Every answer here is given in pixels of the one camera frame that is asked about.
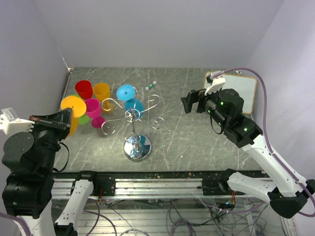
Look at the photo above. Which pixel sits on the green plastic wine glass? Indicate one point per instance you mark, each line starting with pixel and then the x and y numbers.
pixel 82 118

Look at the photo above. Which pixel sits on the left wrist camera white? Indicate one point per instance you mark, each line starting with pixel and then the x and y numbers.
pixel 11 124

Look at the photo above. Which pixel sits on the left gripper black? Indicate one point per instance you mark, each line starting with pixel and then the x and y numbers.
pixel 61 119

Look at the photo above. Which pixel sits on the pink plastic wine glass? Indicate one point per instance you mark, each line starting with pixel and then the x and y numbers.
pixel 93 111

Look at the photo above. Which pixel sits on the blue plastic wine glass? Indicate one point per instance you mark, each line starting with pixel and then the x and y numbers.
pixel 127 94

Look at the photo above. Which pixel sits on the green white marker pen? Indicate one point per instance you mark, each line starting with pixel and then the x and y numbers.
pixel 148 87

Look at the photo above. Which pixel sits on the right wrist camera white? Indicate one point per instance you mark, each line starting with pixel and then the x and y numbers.
pixel 214 81

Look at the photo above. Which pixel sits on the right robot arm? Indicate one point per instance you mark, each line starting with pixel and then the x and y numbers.
pixel 286 194

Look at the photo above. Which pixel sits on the small whiteboard wooden frame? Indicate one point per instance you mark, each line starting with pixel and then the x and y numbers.
pixel 245 86

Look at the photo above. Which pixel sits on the red plastic wine glass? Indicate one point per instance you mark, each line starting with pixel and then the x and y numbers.
pixel 84 89

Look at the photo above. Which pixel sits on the aluminium mounting rail frame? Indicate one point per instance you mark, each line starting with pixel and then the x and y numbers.
pixel 154 204

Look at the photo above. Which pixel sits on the chrome wine glass rack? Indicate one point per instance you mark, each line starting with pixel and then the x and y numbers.
pixel 137 147

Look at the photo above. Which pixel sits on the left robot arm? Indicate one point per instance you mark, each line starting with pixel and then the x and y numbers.
pixel 29 153

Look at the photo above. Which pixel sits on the orange wine glass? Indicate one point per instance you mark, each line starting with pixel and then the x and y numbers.
pixel 74 124
pixel 102 92

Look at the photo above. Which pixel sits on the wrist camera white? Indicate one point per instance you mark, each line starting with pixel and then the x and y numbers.
pixel 214 81
pixel 11 124

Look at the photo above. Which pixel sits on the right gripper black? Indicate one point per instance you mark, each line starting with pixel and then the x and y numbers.
pixel 193 97

